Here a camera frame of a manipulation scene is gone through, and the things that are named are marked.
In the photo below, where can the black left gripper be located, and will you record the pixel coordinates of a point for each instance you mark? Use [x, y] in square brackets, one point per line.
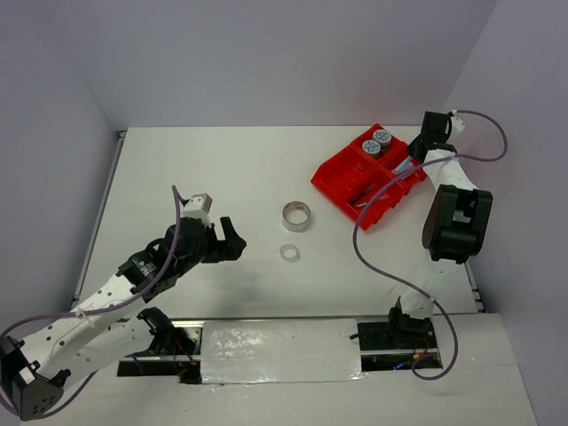
[231, 236]

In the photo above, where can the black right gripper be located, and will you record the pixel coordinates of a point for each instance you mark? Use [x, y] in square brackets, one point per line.
[412, 147]

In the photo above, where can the blue highlighter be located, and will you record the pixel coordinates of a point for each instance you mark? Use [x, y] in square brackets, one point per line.
[404, 165]

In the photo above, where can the blue paint jar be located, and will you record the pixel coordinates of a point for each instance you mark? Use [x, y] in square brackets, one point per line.
[383, 138]
[371, 147]

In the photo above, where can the small clear tape roll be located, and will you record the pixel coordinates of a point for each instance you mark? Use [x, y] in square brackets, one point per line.
[289, 253]

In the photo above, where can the red gel pen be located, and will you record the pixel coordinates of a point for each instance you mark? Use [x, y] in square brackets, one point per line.
[364, 203]

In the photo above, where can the blue gel pen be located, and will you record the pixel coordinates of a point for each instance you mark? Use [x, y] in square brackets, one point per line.
[362, 194]

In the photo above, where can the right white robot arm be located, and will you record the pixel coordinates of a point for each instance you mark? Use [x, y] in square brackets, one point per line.
[454, 229]

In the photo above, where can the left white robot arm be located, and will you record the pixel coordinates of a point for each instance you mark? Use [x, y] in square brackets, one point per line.
[117, 321]

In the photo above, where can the red compartment bin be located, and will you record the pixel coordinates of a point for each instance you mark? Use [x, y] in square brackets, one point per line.
[350, 171]

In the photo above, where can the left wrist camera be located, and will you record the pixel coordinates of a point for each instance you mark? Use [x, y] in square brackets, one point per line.
[198, 207]

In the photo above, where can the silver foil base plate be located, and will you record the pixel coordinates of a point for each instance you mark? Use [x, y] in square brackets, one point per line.
[285, 351]

